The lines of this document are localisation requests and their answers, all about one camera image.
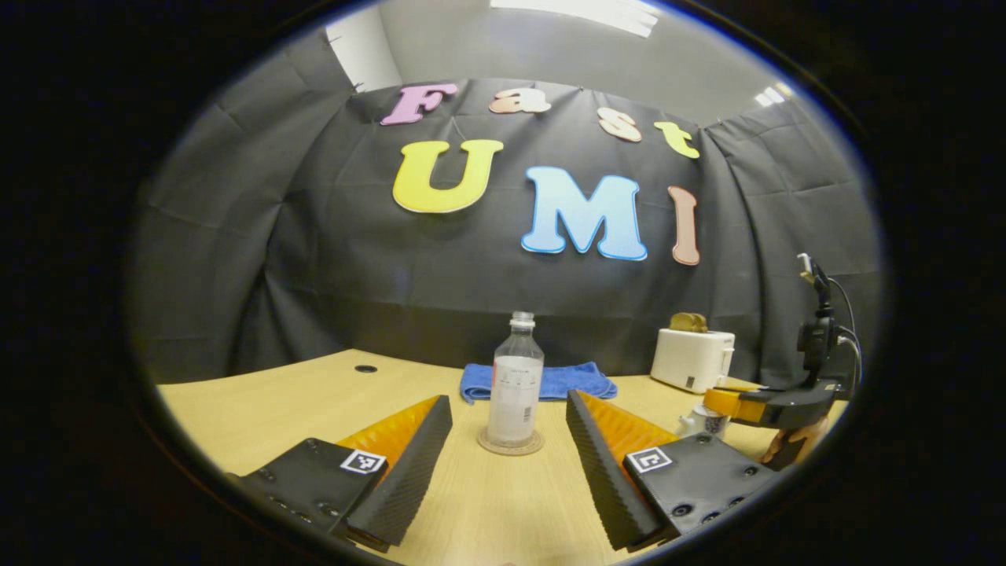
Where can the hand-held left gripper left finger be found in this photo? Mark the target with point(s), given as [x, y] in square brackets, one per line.
[409, 472]

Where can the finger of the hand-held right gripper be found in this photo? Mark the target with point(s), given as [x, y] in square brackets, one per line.
[735, 405]

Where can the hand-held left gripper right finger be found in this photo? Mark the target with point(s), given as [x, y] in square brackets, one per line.
[605, 472]

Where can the white blue-flowered teacup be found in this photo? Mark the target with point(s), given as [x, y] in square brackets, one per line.
[699, 424]

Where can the round beige coaster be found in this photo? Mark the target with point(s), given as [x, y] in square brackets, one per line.
[511, 452]

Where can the clear plastic water bottle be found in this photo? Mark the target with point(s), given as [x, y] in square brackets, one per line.
[515, 401]

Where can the white toaster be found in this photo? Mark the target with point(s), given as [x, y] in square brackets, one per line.
[692, 358]

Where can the brown toast slice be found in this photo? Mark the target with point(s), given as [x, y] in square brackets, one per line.
[698, 323]
[681, 322]

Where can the folded blue towel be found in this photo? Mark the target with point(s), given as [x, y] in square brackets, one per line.
[570, 381]

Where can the ceiling light panel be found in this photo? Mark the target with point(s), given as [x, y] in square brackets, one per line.
[581, 12]
[774, 94]

